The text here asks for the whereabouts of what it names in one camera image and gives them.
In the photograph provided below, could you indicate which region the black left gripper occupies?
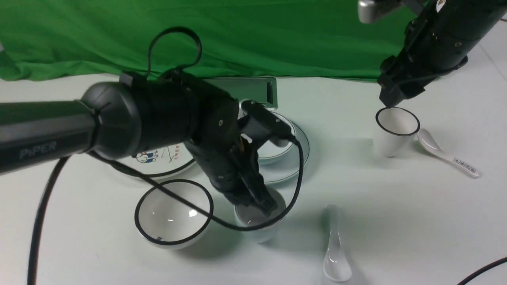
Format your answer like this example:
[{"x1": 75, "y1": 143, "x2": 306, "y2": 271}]
[{"x1": 184, "y1": 99, "x2": 278, "y2": 216}]

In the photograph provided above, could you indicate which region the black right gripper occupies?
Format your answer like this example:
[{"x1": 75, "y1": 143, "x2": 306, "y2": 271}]
[{"x1": 377, "y1": 55, "x2": 425, "y2": 108}]

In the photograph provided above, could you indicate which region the pale green cup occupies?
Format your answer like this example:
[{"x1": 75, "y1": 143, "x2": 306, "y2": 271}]
[{"x1": 234, "y1": 186, "x2": 286, "y2": 243}]

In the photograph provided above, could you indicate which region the plain white ceramic spoon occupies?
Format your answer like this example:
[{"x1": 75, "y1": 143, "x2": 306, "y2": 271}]
[{"x1": 323, "y1": 205, "x2": 353, "y2": 282}]

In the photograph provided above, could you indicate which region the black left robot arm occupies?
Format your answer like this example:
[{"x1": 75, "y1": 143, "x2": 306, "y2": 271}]
[{"x1": 0, "y1": 71, "x2": 277, "y2": 215}]

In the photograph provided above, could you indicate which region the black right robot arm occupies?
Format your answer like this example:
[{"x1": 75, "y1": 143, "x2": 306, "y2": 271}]
[{"x1": 377, "y1": 0, "x2": 507, "y2": 108}]

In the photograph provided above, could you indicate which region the pale green plate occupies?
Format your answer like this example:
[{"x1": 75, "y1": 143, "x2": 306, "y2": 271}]
[{"x1": 259, "y1": 123, "x2": 310, "y2": 185}]

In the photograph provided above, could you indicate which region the white cup with black rim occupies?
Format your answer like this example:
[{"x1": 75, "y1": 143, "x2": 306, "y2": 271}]
[{"x1": 373, "y1": 107, "x2": 421, "y2": 158}]

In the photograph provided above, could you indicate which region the green backdrop cloth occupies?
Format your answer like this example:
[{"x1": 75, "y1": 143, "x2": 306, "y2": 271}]
[{"x1": 0, "y1": 0, "x2": 415, "y2": 81}]

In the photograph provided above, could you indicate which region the white bowl with black rim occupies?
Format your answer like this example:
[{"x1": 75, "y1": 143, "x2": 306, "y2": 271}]
[{"x1": 134, "y1": 180, "x2": 214, "y2": 250}]

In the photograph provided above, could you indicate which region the white plate with cartoon figures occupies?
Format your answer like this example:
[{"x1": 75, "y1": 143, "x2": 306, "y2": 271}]
[{"x1": 118, "y1": 144, "x2": 196, "y2": 180}]

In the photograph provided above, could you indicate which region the white spoon with printed handle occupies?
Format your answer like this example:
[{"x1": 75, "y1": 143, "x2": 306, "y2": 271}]
[{"x1": 417, "y1": 129, "x2": 483, "y2": 179}]

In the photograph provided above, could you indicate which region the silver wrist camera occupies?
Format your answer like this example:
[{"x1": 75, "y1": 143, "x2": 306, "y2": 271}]
[{"x1": 357, "y1": 0, "x2": 404, "y2": 24}]

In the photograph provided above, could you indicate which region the black wrist camera on left gripper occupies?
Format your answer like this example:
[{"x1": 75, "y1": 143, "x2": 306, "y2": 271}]
[{"x1": 238, "y1": 100, "x2": 296, "y2": 151}]

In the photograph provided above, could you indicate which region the metal table cable hatch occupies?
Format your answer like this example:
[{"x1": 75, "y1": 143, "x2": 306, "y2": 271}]
[{"x1": 204, "y1": 76, "x2": 278, "y2": 110}]

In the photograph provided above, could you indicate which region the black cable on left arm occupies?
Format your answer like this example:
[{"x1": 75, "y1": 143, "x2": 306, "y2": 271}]
[{"x1": 27, "y1": 26, "x2": 305, "y2": 285}]

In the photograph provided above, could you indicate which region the black cable at lower right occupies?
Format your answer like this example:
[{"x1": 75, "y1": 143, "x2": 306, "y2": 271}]
[{"x1": 457, "y1": 256, "x2": 507, "y2": 285}]

